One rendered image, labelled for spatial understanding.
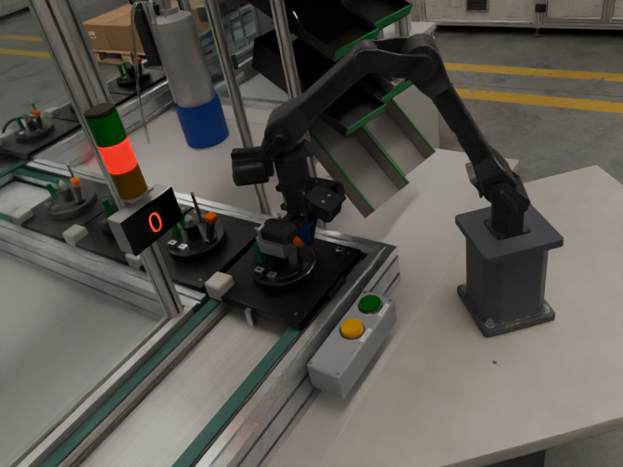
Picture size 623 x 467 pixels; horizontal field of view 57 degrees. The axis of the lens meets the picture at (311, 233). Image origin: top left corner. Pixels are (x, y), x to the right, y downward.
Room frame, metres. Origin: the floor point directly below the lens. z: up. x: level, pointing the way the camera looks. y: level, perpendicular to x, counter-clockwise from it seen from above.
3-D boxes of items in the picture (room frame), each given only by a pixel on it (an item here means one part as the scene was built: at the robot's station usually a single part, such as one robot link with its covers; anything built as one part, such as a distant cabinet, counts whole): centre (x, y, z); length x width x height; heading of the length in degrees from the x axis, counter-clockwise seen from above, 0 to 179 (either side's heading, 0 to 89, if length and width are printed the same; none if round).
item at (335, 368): (0.75, -0.04, 0.93); 0.21 x 0.07 x 0.06; 140
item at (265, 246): (0.96, 0.08, 1.06); 0.08 x 0.04 x 0.07; 50
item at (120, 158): (0.88, 0.29, 1.33); 0.05 x 0.05 x 0.05
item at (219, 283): (0.94, 0.21, 0.97); 0.05 x 0.05 x 0.04; 50
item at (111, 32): (6.30, 1.21, 0.20); 1.20 x 0.80 x 0.41; 49
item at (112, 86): (2.40, 0.59, 1.01); 0.24 x 0.24 x 0.13; 50
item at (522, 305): (0.83, -0.36, 0.96); 0.15 x 0.15 x 0.20; 4
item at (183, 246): (1.12, 0.27, 1.01); 0.24 x 0.24 x 0.13; 50
